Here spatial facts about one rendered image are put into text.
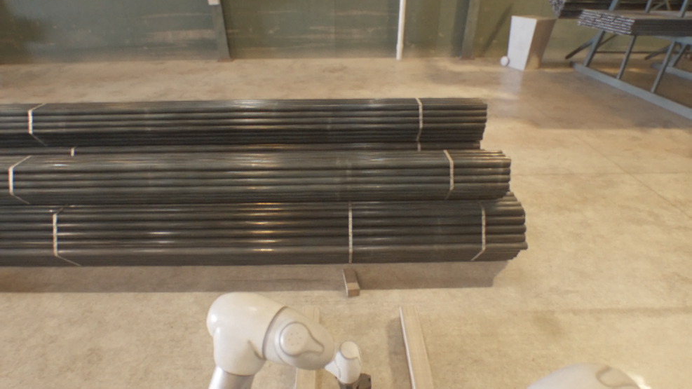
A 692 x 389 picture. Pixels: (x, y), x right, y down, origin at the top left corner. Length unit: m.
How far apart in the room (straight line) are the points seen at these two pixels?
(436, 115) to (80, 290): 2.82
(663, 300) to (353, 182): 2.24
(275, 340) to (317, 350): 0.10
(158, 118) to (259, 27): 6.65
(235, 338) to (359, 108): 1.97
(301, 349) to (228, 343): 0.20
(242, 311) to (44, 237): 2.32
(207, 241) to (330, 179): 0.93
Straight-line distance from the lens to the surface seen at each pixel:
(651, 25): 7.23
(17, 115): 3.56
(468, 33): 9.46
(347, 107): 2.59
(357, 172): 2.26
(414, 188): 2.31
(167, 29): 10.03
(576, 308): 2.83
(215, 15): 9.33
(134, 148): 3.13
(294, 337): 0.85
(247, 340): 0.93
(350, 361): 1.40
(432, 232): 2.44
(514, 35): 9.07
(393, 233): 2.39
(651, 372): 2.74
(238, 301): 0.96
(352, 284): 2.46
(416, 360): 2.13
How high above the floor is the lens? 1.89
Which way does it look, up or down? 30 degrees down
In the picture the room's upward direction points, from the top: straight up
